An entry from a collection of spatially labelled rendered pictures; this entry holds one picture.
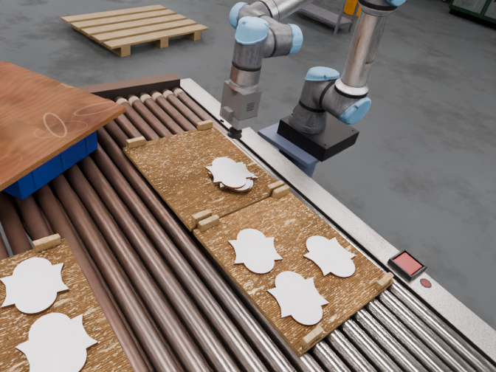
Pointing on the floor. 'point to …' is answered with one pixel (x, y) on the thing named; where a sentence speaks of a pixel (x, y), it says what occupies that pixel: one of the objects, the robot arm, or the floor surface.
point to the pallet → (134, 27)
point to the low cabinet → (475, 11)
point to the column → (289, 150)
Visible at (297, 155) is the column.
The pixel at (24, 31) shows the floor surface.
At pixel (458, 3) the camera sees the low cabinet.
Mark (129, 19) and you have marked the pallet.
